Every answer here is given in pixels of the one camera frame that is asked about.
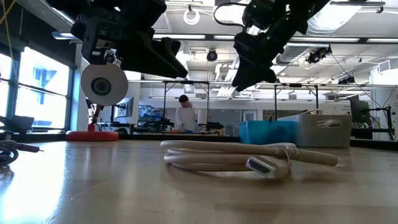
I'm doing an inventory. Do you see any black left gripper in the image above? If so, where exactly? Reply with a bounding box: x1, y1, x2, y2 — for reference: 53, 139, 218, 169
71, 14, 189, 78

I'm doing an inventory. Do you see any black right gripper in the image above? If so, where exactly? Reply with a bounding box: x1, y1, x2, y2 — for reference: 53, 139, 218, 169
231, 21, 295, 93

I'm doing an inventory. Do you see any thick white USB cable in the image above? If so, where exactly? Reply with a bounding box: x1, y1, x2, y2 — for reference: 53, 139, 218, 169
160, 140, 339, 180

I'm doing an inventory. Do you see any purple cloth item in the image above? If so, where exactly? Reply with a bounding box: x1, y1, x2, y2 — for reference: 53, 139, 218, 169
0, 139, 44, 167

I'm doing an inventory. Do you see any red desk lamp white shade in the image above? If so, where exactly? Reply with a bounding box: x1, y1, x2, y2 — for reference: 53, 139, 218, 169
65, 60, 129, 142

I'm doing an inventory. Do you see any blue plastic bin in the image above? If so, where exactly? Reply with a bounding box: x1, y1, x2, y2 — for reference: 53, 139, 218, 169
238, 120, 298, 146

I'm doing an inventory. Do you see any grey computer monitor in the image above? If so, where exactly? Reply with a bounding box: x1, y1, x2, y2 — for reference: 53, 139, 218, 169
113, 96, 134, 119

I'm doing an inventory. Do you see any small white box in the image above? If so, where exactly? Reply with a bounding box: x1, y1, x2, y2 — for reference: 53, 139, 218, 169
197, 108, 208, 125

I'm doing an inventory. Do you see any person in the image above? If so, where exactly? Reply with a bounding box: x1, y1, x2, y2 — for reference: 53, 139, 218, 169
175, 95, 199, 131

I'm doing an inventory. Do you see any grey plastic basket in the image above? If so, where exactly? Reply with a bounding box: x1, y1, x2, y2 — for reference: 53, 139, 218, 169
278, 113, 353, 148

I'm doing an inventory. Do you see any black computer monitor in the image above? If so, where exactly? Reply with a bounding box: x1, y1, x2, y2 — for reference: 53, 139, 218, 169
349, 95, 371, 125

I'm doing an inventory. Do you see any black desk device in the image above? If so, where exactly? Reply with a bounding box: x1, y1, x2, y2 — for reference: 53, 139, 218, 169
0, 114, 35, 134

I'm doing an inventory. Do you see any black metal frame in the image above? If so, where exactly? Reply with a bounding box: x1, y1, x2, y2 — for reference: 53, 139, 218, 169
273, 82, 320, 121
162, 80, 211, 135

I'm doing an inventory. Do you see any white cable ring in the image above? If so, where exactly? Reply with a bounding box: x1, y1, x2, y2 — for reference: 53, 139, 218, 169
183, 8, 200, 26

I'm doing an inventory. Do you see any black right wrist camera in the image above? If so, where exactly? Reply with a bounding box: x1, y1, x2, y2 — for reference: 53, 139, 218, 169
242, 1, 271, 30

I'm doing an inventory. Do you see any black ceiling camera rig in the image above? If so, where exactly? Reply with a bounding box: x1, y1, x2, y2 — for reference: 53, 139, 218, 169
306, 45, 333, 65

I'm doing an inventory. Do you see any black camera cable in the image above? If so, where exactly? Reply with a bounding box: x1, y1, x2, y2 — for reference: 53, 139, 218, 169
213, 2, 259, 30

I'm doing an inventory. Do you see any yellow cable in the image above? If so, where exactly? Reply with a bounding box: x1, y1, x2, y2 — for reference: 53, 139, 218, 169
0, 0, 16, 74

